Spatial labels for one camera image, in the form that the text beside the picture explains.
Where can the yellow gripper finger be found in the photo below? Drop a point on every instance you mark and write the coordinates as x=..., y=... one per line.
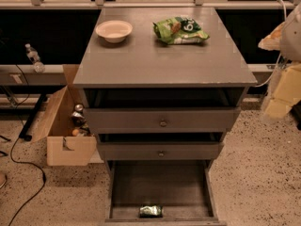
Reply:
x=272, y=41
x=284, y=92

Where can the green soda can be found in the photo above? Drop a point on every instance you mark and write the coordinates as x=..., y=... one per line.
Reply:
x=151, y=211

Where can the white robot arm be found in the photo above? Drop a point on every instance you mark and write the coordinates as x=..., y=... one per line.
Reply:
x=290, y=44

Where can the grey drawer cabinet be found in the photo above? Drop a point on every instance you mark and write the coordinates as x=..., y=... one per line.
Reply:
x=144, y=72

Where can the grey top drawer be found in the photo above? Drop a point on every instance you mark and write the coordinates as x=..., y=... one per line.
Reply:
x=167, y=120

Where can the grey drawer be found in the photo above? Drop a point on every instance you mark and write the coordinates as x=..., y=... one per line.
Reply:
x=167, y=120
x=182, y=188
x=159, y=151

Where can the grey middle drawer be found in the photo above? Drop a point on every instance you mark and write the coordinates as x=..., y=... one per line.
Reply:
x=159, y=151

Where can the grey bottom drawer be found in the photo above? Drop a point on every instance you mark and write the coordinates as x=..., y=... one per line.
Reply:
x=182, y=188

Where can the green chip bag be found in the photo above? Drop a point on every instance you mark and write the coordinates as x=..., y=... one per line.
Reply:
x=179, y=30

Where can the white bowl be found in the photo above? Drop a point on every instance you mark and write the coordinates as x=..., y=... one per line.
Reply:
x=114, y=31

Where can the items inside cardboard box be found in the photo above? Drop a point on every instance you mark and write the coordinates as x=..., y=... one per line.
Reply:
x=81, y=128

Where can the cardboard box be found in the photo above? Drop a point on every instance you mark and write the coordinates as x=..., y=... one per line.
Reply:
x=64, y=147

